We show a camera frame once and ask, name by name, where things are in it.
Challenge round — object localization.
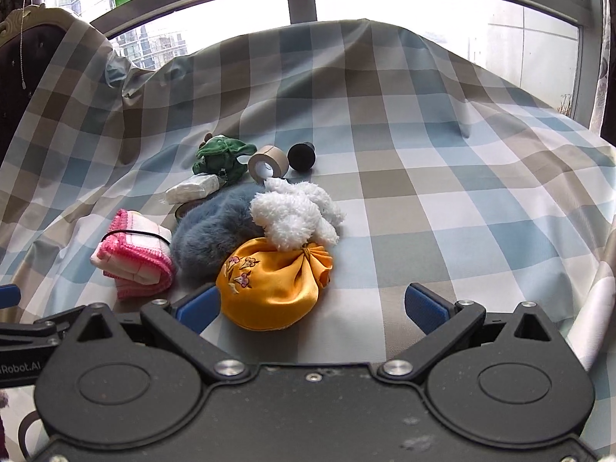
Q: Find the yellow embroidered satin pouch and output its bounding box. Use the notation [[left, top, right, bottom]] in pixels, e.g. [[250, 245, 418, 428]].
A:
[[216, 238, 333, 331]]

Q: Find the blue-grey furry plush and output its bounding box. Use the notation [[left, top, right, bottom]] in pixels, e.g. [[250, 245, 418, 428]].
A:
[[170, 182, 264, 281]]

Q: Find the pink white cloth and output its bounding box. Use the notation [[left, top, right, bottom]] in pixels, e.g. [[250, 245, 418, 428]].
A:
[[90, 209, 176, 300]]

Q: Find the checkered blue brown cloth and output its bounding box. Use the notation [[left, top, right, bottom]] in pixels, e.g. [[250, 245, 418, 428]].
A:
[[0, 18, 616, 462]]

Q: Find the white fluffy plush toy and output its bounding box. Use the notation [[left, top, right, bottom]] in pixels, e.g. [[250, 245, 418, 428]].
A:
[[249, 177, 345, 251]]

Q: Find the green plush toy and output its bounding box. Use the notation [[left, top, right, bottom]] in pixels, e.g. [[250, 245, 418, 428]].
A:
[[192, 132, 257, 185]]

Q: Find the beige tape roll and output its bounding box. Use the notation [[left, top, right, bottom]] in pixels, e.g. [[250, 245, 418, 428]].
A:
[[248, 145, 289, 182]]

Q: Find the black mushroom knob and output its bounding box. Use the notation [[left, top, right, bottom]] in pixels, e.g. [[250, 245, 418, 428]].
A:
[[287, 142, 316, 173]]

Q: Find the ornate cream dark chair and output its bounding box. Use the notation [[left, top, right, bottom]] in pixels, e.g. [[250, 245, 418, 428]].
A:
[[0, 3, 76, 160]]

